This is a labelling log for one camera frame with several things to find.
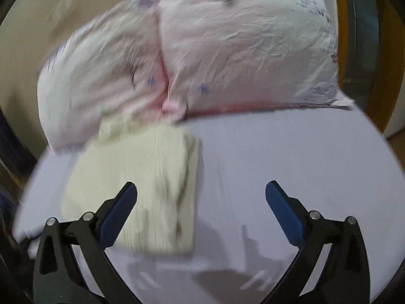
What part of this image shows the lavender bed sheet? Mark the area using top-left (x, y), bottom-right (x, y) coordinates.
top-left (13, 100), bottom-right (405, 304)

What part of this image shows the cream small garment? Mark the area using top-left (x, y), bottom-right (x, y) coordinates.
top-left (60, 117), bottom-right (203, 256)

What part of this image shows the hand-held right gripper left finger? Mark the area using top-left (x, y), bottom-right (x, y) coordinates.
top-left (32, 182), bottom-right (138, 304)

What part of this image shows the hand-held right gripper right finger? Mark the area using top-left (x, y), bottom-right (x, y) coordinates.
top-left (261, 180), bottom-right (371, 304)

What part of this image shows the yellow wooden frame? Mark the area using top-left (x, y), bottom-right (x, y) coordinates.
top-left (332, 0), bottom-right (405, 134)

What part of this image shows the pink star-print pillow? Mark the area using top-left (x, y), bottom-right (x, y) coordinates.
top-left (37, 13), bottom-right (168, 150)
top-left (152, 0), bottom-right (355, 124)

